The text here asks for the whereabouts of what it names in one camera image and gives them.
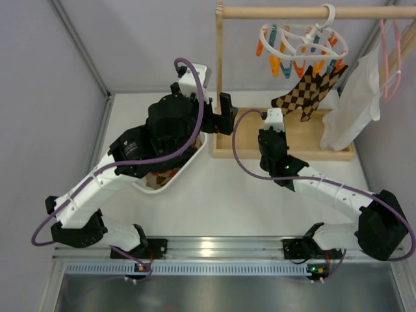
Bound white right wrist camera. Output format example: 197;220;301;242
263;108;285;133

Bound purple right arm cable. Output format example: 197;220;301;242
232;109;416;282

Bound white clip sock hanger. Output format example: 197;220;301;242
256;4;349;79

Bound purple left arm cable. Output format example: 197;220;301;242
31;57;206;283

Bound white cloth garment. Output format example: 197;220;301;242
320;47;380;151

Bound brown argyle sock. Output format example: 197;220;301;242
300;64;348;122
271;66;322;115

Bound aluminium mounting rail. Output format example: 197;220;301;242
51;237;406;283

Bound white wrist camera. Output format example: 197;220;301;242
263;108;285;133
175;62;214;98

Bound pink clothes hanger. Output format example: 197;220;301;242
380;19;402;102

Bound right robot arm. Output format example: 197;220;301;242
257;128;410;261

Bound white plastic laundry basket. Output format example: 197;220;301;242
132;133;209;195

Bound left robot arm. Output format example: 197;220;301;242
45;83;238;257

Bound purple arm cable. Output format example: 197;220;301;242
31;57;206;283
232;109;416;282

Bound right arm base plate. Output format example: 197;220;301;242
282;238;343;260

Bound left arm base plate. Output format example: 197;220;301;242
122;239;168;260

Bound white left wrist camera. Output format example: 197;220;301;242
175;62;214;98

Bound wooden clothes rack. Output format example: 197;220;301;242
213;2;415;161

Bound argyle socks in basket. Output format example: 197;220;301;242
144;168;179;190

